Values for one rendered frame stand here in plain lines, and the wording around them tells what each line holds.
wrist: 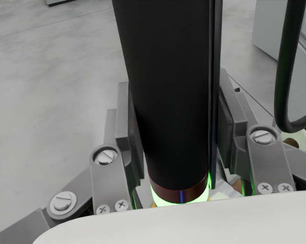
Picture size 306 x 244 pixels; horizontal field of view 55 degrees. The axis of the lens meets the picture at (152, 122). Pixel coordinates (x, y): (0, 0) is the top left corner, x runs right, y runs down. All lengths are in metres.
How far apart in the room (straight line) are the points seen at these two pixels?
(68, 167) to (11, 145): 0.66
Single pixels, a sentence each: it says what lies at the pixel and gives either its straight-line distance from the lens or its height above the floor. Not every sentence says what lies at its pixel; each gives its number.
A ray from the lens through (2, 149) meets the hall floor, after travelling 2.92.
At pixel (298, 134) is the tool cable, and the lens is 0.29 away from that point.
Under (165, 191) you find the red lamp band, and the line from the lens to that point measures 0.16.
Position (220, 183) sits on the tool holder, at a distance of 0.25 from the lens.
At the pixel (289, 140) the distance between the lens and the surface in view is 0.29.
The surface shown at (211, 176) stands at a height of 1.62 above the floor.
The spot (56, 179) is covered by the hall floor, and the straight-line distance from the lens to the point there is 2.42.
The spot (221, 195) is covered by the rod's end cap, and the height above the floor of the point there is 1.55.
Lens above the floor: 1.75
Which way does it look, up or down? 42 degrees down
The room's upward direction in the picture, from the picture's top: 9 degrees counter-clockwise
